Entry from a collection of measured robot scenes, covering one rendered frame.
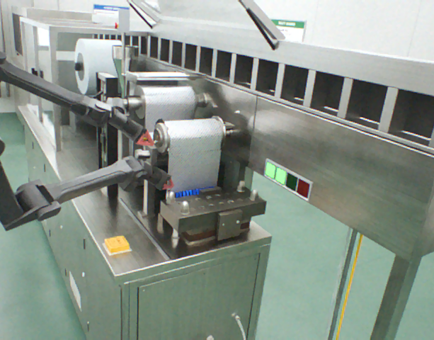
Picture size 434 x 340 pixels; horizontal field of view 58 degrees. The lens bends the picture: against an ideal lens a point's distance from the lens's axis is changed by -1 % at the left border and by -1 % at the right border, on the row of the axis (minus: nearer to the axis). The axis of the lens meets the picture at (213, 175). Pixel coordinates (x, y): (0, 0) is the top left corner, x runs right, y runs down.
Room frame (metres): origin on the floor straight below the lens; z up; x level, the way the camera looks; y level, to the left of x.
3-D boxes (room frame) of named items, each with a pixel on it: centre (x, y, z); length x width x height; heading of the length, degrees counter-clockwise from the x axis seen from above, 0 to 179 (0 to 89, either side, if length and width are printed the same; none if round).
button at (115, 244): (1.23, 0.33, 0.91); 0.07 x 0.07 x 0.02; 33
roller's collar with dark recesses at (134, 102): (1.69, 0.38, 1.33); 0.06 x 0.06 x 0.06; 33
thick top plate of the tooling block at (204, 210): (1.43, -0.01, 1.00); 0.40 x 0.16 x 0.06; 123
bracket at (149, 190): (1.50, 0.27, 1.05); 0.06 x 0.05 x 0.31; 123
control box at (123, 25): (1.97, 0.50, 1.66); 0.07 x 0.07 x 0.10; 18
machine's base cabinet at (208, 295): (2.30, 0.69, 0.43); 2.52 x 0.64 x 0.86; 33
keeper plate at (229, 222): (1.36, -0.08, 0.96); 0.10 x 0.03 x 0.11; 123
